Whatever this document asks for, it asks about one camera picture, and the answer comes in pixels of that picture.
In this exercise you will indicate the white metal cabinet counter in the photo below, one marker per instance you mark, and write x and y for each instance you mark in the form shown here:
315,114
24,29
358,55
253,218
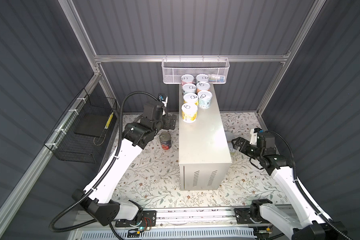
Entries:
204,156

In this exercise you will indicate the orange labelled can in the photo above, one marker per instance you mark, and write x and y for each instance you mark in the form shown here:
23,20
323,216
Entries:
203,86

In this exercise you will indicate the small can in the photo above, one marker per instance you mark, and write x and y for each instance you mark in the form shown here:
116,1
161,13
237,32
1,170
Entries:
191,98

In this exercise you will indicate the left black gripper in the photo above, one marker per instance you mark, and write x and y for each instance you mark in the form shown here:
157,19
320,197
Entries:
168,124

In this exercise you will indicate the white wire mesh basket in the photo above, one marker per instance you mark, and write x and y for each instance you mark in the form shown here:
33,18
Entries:
174,68

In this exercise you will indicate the light blue labelled can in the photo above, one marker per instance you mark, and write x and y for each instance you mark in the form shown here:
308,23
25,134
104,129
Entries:
189,88

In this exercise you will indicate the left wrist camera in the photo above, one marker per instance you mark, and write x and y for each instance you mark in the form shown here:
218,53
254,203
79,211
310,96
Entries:
163,98

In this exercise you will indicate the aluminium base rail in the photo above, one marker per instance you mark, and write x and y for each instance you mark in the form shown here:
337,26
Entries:
201,217

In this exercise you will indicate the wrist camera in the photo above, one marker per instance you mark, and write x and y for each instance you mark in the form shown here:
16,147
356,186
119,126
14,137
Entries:
163,98
254,135

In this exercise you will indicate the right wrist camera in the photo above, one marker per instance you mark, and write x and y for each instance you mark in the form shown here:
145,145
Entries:
254,135

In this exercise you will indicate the black wire wall basket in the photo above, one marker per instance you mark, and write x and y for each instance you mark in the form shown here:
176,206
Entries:
81,135

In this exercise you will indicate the dark bare-lid tin can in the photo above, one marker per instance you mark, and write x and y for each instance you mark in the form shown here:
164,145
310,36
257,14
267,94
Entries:
165,140

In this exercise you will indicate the teal labelled can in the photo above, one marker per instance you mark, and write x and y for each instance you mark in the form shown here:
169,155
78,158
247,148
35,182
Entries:
202,78

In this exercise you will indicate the yellow labelled can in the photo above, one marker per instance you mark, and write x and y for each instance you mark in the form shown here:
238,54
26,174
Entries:
189,112

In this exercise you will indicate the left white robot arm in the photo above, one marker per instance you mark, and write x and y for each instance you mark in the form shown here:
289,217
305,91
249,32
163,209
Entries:
96,197

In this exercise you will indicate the yellow can far right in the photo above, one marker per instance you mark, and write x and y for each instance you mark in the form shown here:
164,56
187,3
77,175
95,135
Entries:
229,136

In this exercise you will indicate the yellow marker in basket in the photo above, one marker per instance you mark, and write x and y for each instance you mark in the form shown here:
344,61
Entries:
109,120

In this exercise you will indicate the green labelled can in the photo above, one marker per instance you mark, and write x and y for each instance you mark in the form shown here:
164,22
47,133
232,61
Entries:
231,148

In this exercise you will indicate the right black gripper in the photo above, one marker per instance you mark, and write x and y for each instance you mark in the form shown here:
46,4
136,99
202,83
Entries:
240,139

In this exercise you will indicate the pink labelled can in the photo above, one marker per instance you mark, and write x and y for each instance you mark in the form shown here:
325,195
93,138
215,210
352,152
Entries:
187,79

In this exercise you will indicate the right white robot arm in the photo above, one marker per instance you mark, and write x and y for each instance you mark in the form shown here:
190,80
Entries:
313,222

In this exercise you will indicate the white lidded can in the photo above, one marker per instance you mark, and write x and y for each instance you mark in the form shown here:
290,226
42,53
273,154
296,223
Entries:
205,98

